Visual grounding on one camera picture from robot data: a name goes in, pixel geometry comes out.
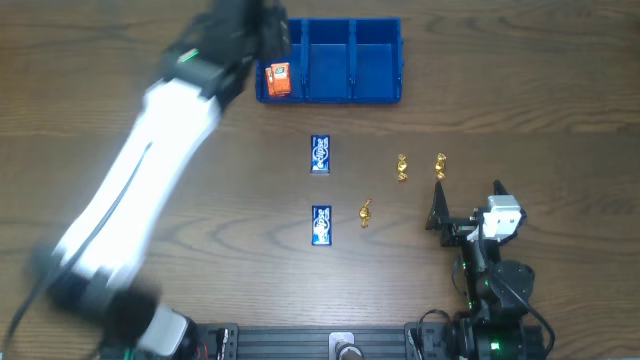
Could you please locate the blue tray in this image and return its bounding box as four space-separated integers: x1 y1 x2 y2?
255 17 404 105

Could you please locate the mounting rail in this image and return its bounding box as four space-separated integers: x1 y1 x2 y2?
99 323 546 360

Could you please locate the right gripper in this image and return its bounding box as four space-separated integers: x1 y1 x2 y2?
425 179 527 248

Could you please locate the blue candy pack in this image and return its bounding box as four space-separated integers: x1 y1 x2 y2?
311 204 333 247
310 134 331 175

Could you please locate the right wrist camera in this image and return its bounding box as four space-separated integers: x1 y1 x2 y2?
467 194 522 244

